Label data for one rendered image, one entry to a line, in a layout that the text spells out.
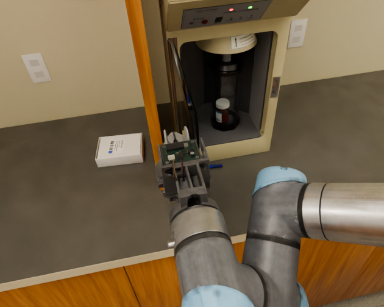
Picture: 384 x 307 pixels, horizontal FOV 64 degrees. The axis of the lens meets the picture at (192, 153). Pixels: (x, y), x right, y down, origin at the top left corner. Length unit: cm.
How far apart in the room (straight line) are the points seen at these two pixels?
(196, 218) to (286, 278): 14
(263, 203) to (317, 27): 112
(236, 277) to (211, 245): 4
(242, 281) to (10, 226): 82
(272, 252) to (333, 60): 127
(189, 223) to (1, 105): 118
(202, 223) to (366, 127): 102
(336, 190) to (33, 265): 78
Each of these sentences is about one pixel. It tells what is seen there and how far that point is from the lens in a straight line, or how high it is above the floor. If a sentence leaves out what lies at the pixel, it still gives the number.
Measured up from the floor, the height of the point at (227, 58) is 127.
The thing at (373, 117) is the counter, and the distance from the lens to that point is 139.
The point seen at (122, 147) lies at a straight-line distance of 111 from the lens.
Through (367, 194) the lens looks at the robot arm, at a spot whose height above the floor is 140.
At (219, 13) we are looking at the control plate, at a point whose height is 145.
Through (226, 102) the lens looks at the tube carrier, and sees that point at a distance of 100.
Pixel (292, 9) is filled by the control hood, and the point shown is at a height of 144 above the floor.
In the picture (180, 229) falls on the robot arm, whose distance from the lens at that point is 40.
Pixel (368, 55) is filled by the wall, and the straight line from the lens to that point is 170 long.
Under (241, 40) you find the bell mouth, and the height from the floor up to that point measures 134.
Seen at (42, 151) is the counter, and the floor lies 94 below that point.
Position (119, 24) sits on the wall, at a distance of 124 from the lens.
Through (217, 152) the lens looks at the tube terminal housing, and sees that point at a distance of 105.
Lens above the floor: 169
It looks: 43 degrees down
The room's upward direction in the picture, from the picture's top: 4 degrees counter-clockwise
